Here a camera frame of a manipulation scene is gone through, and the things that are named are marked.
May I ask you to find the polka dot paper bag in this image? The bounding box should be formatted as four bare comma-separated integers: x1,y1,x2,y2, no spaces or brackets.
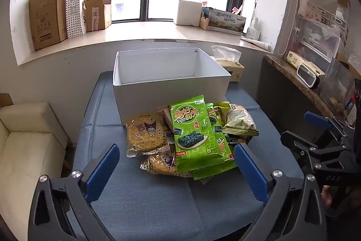
65,0,85,39

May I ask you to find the person's right hand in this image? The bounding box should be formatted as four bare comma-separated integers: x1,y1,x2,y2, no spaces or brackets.
322,186,339,209

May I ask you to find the white foam box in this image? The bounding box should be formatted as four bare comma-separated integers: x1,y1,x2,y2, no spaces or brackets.
173,0,204,26

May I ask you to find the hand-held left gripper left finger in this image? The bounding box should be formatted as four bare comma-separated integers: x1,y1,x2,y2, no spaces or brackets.
28,143,122,241

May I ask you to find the landscape print carton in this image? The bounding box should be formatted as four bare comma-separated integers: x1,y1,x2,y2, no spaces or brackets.
207,7,246,35

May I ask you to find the clear plastic container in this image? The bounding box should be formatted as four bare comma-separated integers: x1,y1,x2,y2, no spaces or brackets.
320,57,356,109

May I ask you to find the pale green puffed snack packet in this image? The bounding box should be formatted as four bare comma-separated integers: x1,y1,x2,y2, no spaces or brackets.
223,104,260,137

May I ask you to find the green and white box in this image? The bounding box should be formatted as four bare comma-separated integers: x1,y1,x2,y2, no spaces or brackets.
286,51,316,66

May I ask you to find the wooden side shelf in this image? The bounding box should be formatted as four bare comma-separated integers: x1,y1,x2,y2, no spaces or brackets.
264,55,347,117

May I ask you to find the cream leather sofa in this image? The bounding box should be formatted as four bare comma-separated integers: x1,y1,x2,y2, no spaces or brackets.
0,101,69,241

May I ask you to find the white tube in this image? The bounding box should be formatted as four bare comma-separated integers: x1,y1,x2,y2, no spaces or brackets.
240,37,272,51

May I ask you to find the flat brown cardboard piece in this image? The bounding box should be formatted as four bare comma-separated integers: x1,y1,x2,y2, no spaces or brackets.
0,93,13,107

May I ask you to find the clear acrylic organizer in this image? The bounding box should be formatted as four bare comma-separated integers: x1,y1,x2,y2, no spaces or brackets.
293,0,350,61

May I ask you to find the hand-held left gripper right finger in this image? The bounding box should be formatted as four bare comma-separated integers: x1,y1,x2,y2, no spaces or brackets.
234,143,328,241

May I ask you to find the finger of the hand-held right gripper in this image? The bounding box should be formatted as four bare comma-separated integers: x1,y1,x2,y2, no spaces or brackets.
304,112,355,146
280,130,351,171

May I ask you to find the white plastic bottle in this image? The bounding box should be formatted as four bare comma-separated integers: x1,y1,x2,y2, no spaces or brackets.
245,17,261,41

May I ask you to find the green seaweed snack packet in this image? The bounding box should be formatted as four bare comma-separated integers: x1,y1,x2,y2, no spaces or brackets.
176,156,238,181
168,94,237,174

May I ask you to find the cartoon print cookie packet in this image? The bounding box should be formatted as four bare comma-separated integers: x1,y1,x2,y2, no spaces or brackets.
140,152,189,176
125,113,171,158

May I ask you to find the white alarm clock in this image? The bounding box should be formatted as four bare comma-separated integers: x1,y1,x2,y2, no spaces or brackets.
296,64,325,89

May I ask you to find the large brown cardboard box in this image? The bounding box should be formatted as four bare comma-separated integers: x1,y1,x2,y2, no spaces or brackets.
29,0,68,51

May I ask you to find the beige tissue pack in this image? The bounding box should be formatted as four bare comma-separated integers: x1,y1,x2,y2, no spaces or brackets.
211,45,245,82

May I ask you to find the white cardboard box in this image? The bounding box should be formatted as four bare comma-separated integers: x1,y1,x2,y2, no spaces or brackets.
113,47,232,126

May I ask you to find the small brown cardboard box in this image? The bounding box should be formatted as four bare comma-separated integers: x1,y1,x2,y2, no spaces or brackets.
83,0,112,33

